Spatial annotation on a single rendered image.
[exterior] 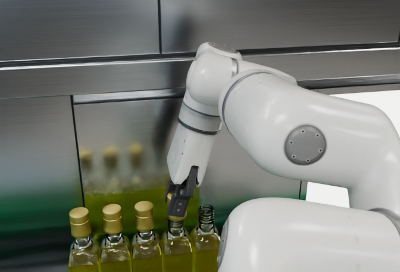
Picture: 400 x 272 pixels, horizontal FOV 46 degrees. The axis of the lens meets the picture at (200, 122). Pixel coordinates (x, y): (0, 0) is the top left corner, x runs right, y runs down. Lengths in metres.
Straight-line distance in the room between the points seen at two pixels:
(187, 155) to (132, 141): 0.21
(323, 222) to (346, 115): 0.11
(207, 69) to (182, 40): 0.27
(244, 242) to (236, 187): 0.69
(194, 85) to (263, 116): 0.25
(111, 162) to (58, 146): 0.11
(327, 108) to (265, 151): 0.07
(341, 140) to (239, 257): 0.15
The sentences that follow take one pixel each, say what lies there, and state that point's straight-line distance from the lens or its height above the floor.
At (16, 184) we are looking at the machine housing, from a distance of 1.02.
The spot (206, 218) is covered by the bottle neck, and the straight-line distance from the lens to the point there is 0.89.
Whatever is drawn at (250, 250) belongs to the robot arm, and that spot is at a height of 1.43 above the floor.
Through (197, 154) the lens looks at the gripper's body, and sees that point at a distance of 0.75.
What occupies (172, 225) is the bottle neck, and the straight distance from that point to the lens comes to 0.88.
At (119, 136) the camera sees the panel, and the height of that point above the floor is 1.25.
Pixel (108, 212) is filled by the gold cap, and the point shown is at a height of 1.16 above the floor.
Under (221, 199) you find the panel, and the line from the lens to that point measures 1.03.
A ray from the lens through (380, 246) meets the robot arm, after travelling 0.39.
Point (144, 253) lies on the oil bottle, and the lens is 0.90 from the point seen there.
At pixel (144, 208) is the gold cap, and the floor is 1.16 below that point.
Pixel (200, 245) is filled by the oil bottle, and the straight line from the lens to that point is 0.90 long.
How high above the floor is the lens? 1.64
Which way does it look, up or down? 24 degrees down
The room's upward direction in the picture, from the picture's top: straight up
